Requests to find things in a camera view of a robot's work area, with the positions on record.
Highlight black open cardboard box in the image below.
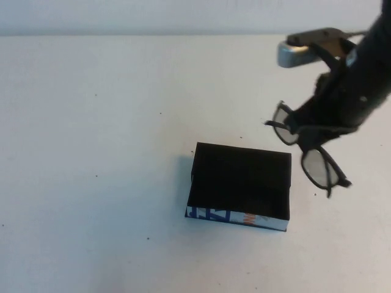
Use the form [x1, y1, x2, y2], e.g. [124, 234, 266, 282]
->
[184, 142, 293, 233]

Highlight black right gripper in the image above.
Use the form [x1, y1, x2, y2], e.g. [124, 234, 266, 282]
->
[285, 41, 384, 154]

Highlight dark metal camera bracket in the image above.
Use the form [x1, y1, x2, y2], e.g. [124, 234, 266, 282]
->
[286, 27, 348, 59]

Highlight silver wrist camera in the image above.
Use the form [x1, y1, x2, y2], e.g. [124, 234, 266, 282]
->
[277, 39, 322, 68]

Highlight black-framed glasses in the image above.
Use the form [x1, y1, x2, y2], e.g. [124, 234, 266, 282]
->
[264, 100, 353, 198]

